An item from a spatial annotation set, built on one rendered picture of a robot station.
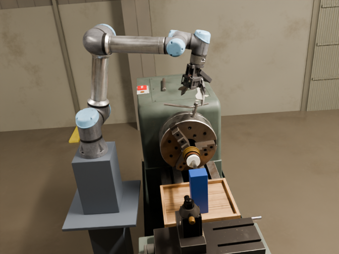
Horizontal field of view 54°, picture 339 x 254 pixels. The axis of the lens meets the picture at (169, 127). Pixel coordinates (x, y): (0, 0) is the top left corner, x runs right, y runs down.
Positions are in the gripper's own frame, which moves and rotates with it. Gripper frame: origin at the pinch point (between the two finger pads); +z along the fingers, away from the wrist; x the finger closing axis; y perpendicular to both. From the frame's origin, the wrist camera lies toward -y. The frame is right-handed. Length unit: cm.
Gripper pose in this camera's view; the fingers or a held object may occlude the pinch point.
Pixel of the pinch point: (192, 100)
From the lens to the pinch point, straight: 171.2
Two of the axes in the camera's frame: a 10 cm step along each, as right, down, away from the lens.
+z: -1.6, 8.9, 4.3
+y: -7.2, 2.0, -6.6
